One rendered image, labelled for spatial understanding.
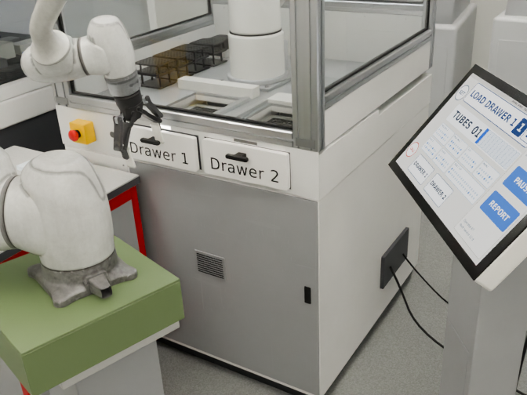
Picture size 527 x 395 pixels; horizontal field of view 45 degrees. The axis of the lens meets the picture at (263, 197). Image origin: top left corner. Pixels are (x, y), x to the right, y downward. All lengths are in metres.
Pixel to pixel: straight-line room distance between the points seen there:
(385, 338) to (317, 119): 1.14
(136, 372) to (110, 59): 0.79
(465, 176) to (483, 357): 0.44
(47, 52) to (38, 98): 0.99
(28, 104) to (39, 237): 1.42
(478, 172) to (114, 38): 0.96
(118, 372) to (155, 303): 0.20
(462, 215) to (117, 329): 0.71
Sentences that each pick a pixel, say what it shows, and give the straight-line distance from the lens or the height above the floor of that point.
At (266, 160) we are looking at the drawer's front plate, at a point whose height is 0.90.
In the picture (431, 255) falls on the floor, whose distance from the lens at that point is 3.09.
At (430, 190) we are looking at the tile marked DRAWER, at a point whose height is 0.99.
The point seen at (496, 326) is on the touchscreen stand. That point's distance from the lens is 1.51.
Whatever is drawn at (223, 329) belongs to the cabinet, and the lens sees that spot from 2.25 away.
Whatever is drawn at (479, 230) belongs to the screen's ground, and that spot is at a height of 1.01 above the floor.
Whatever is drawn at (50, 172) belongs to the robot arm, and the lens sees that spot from 1.27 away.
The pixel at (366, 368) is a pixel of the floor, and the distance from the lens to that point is 2.41.
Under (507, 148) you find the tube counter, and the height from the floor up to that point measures 1.12.
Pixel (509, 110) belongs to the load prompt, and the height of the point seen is 1.17.
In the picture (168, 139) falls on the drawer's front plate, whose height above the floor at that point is 0.91.
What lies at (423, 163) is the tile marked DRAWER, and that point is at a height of 1.01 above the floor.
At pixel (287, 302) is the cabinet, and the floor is 0.42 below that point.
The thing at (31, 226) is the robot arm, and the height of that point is 1.02.
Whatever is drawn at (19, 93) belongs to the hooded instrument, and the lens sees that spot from 2.65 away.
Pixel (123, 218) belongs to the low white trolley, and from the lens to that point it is 2.12.
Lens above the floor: 1.60
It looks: 26 degrees down
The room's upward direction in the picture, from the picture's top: 3 degrees counter-clockwise
